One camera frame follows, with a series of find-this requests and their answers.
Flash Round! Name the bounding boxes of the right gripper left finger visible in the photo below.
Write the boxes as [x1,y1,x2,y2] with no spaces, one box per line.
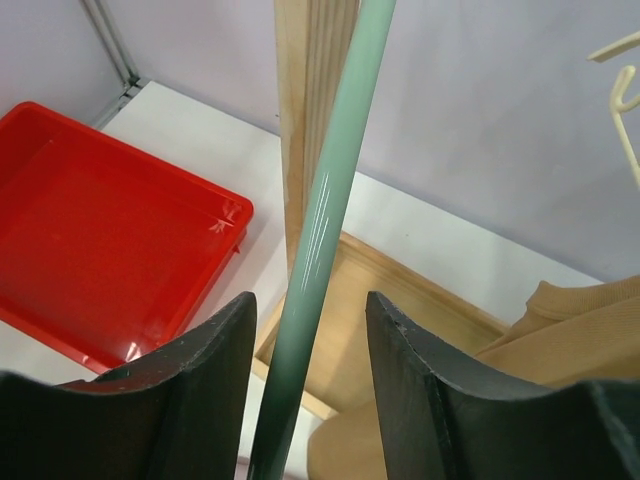
[1,292,257,479]

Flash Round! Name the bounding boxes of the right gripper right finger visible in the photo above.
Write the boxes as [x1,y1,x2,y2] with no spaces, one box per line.
[365,291,639,479]

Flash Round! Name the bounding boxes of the mint green hanger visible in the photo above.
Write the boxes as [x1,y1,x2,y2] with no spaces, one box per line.
[248,1,395,479]

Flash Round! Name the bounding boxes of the brown tank top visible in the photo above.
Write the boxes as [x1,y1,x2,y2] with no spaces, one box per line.
[307,276,639,479]

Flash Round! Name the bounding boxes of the cream hanger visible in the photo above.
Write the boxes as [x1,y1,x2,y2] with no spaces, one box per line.
[587,31,640,186]

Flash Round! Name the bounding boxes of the wooden clothes rack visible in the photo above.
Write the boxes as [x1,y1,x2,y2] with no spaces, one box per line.
[254,1,503,421]

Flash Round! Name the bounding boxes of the red plastic tray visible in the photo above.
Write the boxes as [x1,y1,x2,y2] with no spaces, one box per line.
[1,102,254,373]

